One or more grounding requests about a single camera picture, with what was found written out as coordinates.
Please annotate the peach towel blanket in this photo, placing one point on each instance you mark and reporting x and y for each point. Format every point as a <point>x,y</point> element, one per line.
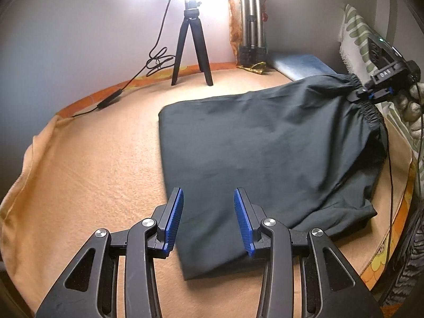
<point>103,170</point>

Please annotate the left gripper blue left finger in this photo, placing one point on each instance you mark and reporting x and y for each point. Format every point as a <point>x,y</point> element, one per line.
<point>168,224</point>

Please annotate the right hand grey glove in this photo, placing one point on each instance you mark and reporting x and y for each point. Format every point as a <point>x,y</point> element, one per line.
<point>410,108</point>

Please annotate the dark green pants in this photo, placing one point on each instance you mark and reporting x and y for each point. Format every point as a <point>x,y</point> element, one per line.
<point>303,152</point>

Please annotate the folded silver tripod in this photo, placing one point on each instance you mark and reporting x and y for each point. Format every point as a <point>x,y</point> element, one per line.
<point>253,48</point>

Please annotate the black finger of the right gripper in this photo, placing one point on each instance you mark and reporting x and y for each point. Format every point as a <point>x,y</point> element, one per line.
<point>357,95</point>

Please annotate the blue folded cloth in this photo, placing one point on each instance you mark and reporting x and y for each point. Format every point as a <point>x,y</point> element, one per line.
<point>297,66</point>

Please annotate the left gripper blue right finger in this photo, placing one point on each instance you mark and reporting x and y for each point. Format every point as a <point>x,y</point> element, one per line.
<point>249,217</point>

